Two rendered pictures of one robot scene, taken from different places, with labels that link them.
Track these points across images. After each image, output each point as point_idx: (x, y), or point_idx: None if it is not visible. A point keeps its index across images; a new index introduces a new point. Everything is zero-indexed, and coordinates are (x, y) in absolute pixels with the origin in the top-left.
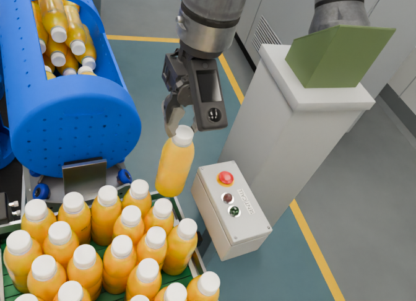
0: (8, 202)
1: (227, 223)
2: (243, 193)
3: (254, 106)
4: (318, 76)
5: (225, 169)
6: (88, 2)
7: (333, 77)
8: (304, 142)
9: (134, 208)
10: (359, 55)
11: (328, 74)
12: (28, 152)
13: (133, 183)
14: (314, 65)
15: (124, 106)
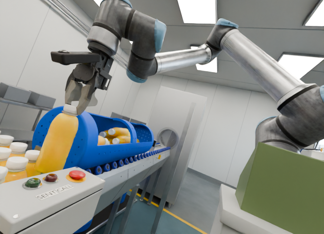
0: None
1: (8, 183)
2: (67, 188)
3: None
4: (253, 198)
5: (88, 176)
6: (132, 129)
7: (276, 208)
8: None
9: (7, 150)
10: (303, 188)
11: (266, 200)
12: (37, 133)
13: (35, 150)
14: (246, 183)
15: (83, 123)
